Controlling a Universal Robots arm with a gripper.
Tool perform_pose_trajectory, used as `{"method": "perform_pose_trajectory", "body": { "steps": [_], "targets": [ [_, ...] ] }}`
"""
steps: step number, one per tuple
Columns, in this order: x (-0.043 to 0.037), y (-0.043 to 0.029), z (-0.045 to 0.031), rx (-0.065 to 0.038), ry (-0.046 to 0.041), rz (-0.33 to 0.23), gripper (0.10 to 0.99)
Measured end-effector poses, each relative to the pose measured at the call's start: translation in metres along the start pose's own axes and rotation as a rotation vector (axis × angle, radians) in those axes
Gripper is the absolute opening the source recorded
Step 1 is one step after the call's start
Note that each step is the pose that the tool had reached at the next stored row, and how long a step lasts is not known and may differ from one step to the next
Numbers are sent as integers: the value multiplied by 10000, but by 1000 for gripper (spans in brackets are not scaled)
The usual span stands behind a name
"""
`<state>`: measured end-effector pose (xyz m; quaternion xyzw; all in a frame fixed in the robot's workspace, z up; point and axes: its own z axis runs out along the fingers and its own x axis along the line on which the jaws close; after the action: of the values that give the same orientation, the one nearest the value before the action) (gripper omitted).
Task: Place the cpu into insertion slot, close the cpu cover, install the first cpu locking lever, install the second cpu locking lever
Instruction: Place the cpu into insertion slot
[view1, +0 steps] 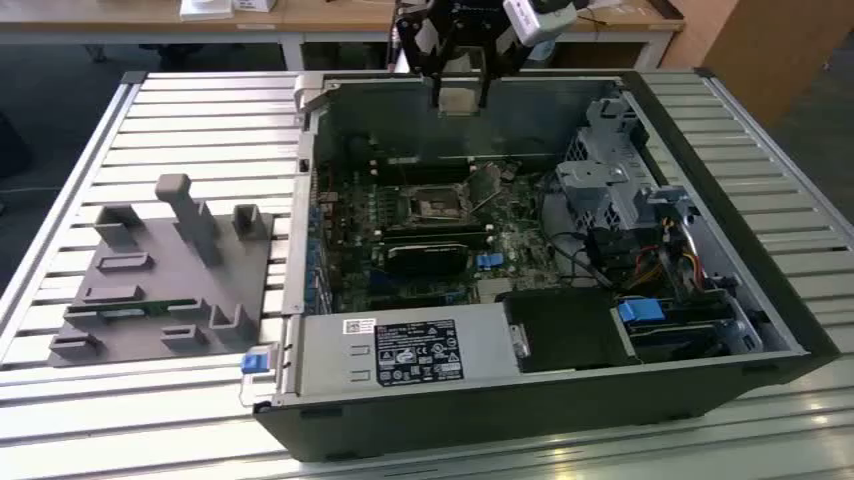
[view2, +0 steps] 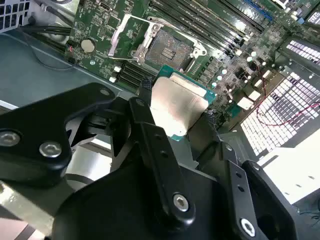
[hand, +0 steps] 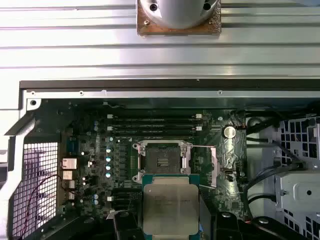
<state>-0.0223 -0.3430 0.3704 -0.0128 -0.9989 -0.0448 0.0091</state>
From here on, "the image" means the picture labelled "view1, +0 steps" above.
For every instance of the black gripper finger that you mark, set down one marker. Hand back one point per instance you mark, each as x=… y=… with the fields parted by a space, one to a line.
x=442 y=80
x=488 y=80

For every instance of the silver square CPU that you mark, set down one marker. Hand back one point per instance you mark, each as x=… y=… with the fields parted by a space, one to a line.
x=461 y=102

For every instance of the black RAM slot bank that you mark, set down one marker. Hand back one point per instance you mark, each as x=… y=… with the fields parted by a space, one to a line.
x=428 y=172

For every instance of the CPU socket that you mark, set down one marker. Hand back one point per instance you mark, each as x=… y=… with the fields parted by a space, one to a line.
x=434 y=207

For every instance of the metal drive cage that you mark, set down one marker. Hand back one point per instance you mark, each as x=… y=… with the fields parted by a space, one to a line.
x=595 y=190

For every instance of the black installed RAM stick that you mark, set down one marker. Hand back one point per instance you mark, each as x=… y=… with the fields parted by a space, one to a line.
x=434 y=231

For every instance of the small white box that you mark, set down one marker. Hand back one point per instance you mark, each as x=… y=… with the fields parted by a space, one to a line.
x=254 y=5

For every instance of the green motherboard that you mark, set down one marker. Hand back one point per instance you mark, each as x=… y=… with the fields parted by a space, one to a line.
x=521 y=240

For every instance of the black graphics card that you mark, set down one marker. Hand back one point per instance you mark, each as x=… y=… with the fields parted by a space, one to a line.
x=428 y=260

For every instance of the blue board connector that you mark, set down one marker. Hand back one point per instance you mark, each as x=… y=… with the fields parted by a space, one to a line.
x=489 y=260

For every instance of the silver chipset heatsink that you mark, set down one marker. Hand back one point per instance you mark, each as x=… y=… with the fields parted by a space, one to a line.
x=497 y=289

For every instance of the wooden cabinet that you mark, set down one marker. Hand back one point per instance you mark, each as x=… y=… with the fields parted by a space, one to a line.
x=768 y=50

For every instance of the black plastic shroud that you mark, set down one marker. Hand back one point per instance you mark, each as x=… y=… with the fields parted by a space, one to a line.
x=561 y=330

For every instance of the blue disk carrier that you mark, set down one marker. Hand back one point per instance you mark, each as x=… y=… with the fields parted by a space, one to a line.
x=641 y=311

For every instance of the wooden desk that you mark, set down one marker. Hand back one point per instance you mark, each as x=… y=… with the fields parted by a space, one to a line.
x=101 y=25

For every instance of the gray parts rack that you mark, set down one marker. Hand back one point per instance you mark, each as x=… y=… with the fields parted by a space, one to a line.
x=174 y=280

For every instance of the silver power supply unit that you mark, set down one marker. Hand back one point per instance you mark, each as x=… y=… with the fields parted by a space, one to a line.
x=321 y=350

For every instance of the green RAM stick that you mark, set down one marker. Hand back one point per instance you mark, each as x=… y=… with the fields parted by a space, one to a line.
x=157 y=306

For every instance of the blue case latch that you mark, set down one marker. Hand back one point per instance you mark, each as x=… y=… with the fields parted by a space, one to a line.
x=254 y=364

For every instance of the black open PC case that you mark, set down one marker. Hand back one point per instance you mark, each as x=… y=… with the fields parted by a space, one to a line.
x=468 y=425

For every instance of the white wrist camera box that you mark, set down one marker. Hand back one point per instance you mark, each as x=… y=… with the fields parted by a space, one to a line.
x=537 y=20

